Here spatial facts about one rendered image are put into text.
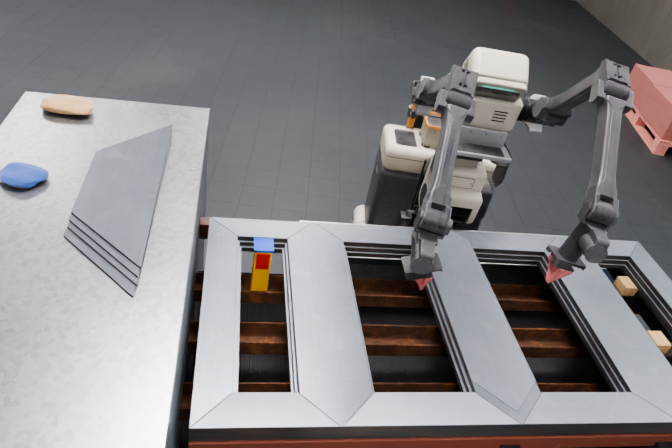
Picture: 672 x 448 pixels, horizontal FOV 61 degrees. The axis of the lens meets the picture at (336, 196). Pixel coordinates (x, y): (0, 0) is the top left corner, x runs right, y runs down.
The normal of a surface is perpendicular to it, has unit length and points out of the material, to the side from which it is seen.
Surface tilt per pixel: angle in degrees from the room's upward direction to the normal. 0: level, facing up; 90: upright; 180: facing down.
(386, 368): 0
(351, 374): 0
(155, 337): 0
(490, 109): 98
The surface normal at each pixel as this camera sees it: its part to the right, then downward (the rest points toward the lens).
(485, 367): 0.17, -0.81
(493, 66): 0.11, -0.22
